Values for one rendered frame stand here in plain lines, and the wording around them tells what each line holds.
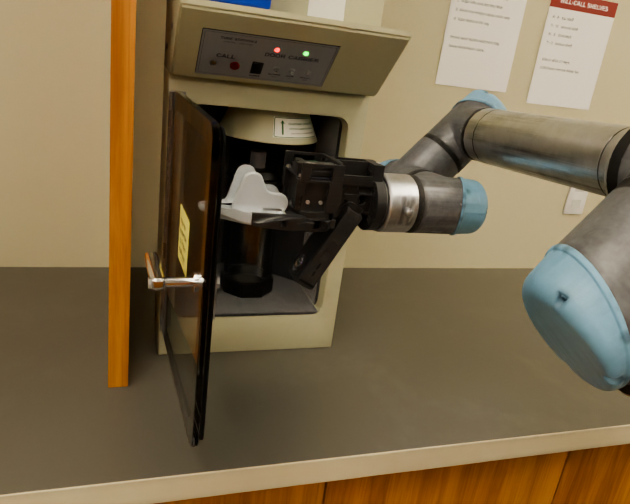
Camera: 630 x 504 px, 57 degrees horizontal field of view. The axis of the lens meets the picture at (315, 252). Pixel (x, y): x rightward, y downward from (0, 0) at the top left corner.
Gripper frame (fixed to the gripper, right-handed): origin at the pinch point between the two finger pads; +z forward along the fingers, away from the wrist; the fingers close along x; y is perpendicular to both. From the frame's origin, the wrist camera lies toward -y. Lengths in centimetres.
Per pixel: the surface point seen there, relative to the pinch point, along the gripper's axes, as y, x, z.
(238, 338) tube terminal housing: -31.3, -25.7, -11.4
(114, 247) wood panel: -11.1, -17.5, 10.3
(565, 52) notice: 27, -66, -102
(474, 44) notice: 25, -67, -74
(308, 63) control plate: 17.0, -19.1, -15.5
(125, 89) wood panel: 10.8, -17.4, 9.4
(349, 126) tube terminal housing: 7.9, -25.3, -26.1
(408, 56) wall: 20, -68, -57
